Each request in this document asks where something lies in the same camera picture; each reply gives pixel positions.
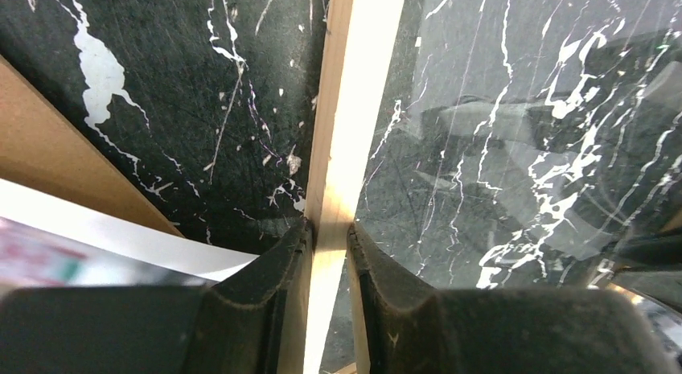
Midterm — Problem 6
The brown cardboard backing board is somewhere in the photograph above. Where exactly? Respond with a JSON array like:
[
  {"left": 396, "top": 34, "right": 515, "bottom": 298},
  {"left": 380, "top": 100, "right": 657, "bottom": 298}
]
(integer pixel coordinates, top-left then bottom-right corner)
[{"left": 1, "top": 60, "right": 180, "bottom": 236}]

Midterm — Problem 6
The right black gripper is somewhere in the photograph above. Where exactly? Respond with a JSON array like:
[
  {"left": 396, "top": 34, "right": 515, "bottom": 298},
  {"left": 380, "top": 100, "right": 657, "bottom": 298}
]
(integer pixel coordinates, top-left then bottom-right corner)
[{"left": 611, "top": 212, "right": 681, "bottom": 313}]

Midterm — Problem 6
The clear plastic cover sheet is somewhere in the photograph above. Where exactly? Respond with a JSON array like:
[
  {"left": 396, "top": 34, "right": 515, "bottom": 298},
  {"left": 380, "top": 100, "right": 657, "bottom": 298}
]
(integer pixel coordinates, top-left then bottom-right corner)
[{"left": 357, "top": 0, "right": 681, "bottom": 289}]

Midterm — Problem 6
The light wooden picture frame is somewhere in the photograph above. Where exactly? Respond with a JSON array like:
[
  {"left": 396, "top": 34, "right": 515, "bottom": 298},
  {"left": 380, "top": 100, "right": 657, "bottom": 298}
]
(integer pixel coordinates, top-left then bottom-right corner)
[{"left": 278, "top": 0, "right": 405, "bottom": 373}]

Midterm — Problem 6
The printed street photo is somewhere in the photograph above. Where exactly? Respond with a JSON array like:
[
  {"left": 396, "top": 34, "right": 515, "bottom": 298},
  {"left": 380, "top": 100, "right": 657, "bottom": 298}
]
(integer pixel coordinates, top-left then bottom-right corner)
[{"left": 1, "top": 180, "right": 255, "bottom": 287}]

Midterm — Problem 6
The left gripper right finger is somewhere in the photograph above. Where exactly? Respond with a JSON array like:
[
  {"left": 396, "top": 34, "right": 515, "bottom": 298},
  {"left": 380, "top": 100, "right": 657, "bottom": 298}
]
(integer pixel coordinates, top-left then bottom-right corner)
[{"left": 347, "top": 225, "right": 677, "bottom": 373}]

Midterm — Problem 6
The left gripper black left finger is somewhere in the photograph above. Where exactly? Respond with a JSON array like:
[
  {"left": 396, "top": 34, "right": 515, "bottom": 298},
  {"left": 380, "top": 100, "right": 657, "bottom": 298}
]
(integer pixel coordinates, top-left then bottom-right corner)
[{"left": 1, "top": 219, "right": 313, "bottom": 373}]

